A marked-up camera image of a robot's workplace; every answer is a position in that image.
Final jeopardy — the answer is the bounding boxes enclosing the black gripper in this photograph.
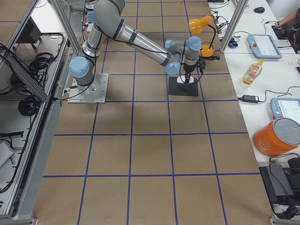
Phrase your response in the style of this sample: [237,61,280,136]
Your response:
[183,59,206,84]

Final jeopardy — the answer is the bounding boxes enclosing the white computer mouse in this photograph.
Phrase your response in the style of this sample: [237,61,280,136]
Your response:
[177,75,194,84]

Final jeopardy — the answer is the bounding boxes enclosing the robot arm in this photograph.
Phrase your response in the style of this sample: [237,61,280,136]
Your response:
[85,0,97,23]
[69,0,206,97]

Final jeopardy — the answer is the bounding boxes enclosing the black mousepad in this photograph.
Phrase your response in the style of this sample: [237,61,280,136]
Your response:
[168,77,199,97]

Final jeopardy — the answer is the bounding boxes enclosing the silver laptop notebook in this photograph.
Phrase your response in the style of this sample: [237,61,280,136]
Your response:
[165,37,189,41]

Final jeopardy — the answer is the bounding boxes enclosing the black mouse on desk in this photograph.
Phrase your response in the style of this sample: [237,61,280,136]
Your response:
[253,7,265,14]

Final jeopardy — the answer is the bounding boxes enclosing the orange desk lamp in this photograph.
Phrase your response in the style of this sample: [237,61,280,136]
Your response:
[188,15,216,58]

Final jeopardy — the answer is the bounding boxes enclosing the black power adapter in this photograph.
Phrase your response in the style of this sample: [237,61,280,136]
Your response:
[237,95,262,104]

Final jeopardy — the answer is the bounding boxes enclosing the yellow drink bottle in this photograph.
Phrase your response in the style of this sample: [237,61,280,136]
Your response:
[242,60,264,85]

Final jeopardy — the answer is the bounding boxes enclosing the teach pendant upper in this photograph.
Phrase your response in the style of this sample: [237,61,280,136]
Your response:
[247,34,282,59]

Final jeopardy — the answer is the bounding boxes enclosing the teach pendant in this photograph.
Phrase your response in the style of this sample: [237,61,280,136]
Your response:
[247,34,282,59]
[270,97,300,123]

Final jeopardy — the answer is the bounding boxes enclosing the teach pendant lower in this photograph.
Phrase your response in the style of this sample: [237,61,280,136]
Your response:
[270,97,300,123]

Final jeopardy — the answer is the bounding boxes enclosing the orange cylindrical container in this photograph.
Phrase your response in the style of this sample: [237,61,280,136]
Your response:
[253,117,300,157]

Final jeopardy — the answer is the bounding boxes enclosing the black device lower right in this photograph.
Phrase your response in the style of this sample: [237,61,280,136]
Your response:
[259,165,300,205]

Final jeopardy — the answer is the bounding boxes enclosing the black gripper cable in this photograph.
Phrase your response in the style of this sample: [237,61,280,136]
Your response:
[179,56,207,85]

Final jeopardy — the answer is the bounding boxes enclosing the aluminium frame post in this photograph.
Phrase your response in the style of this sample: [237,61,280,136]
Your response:
[219,0,248,53]

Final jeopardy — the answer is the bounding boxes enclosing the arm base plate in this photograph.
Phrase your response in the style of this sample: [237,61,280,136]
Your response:
[67,73,109,104]

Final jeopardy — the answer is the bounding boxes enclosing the bundle of black cables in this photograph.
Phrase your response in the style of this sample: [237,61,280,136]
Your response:
[18,96,41,117]

